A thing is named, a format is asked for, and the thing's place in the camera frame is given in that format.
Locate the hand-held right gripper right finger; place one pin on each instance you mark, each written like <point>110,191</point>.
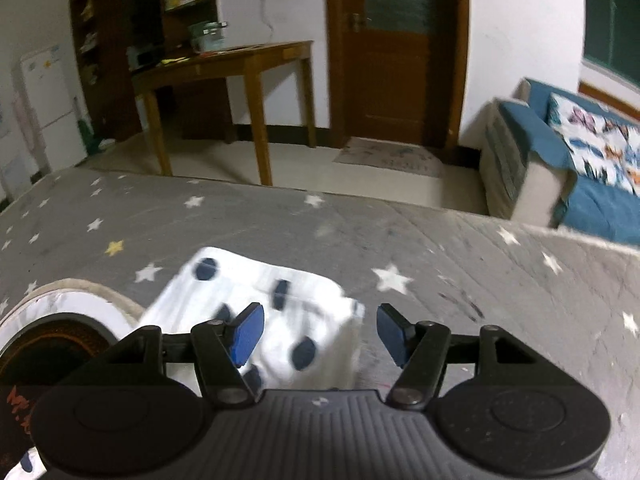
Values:
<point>392,332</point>

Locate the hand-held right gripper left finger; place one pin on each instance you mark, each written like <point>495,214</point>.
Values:
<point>246,332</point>

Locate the white blue polka dot clothes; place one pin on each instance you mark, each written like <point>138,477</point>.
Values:
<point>310,310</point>

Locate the grey star quilted table cover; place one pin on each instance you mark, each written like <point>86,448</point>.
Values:
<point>300,230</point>

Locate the grey doormat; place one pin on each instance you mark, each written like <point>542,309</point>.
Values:
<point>390,159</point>

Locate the round built-in table heater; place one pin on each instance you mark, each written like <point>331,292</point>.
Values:
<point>50,345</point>

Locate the blue sofa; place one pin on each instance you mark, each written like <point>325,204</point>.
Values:
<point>595,205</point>

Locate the brown wooden door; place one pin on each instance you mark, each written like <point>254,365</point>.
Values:
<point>395,70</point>

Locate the white polka dot cloth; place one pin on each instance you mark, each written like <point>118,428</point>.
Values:
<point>20,467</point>

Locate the wooden desk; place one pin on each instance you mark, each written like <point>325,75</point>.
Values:
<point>235,60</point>

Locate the butterfly print pillow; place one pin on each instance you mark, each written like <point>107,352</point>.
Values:
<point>600,145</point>

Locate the dark box appliance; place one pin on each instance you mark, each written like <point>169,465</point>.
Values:
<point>145,57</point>

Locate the pink hanging cloth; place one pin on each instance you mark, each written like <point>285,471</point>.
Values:
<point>30,130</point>

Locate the white refrigerator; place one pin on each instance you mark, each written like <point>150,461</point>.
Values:
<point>50,105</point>

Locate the dark wooden shelf cabinet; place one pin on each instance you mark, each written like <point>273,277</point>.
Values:
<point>115,25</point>

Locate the green framed window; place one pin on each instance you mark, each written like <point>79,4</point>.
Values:
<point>615,25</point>

